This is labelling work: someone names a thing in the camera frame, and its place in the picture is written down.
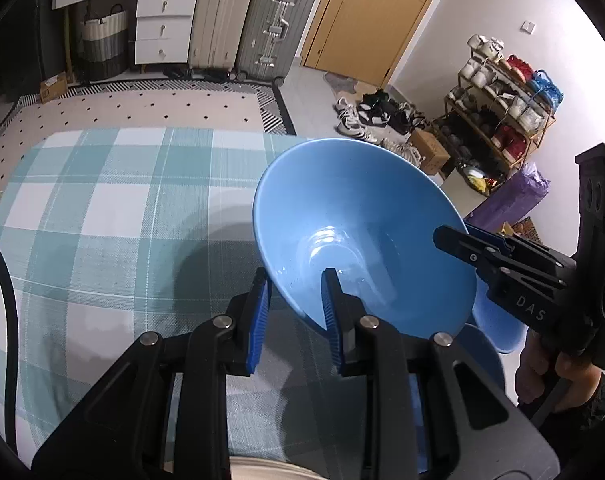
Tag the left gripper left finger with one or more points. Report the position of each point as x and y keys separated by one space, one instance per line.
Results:
x=160 y=410

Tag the purple bag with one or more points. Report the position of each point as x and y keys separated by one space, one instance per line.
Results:
x=512 y=201

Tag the cream plate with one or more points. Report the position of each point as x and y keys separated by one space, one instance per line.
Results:
x=251 y=468

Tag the brown cardboard box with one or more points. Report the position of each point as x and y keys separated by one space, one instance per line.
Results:
x=433 y=154

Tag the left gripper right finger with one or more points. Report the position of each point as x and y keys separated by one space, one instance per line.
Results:
x=431 y=412

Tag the teal checked tablecloth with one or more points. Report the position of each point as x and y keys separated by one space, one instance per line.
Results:
x=108 y=233

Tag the wooden shoe rack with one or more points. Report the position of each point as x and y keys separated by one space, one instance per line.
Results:
x=496 y=115

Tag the small cardboard box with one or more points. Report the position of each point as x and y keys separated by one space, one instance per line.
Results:
x=53 y=88

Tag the dotted floor rug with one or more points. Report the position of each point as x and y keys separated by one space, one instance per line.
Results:
x=138 y=104

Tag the silver suitcase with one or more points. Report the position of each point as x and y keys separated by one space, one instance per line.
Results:
x=270 y=39

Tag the person's right hand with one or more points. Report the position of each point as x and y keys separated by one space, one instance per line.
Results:
x=558 y=391

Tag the woven laundry basket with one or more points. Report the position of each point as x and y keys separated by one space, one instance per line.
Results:
x=105 y=43

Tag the beige suitcase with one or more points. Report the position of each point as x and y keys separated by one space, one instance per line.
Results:
x=216 y=32

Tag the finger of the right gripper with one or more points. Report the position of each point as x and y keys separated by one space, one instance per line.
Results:
x=512 y=247
x=487 y=252

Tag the wooden door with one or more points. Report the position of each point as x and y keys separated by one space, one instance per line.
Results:
x=362 y=39

